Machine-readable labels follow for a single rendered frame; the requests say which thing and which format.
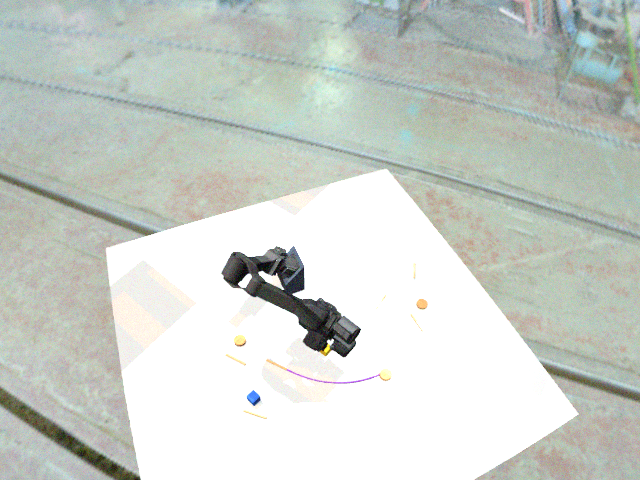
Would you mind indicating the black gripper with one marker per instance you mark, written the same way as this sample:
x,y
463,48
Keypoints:
x,y
338,345

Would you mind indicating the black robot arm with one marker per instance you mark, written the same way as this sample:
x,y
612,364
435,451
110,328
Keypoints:
x,y
312,314

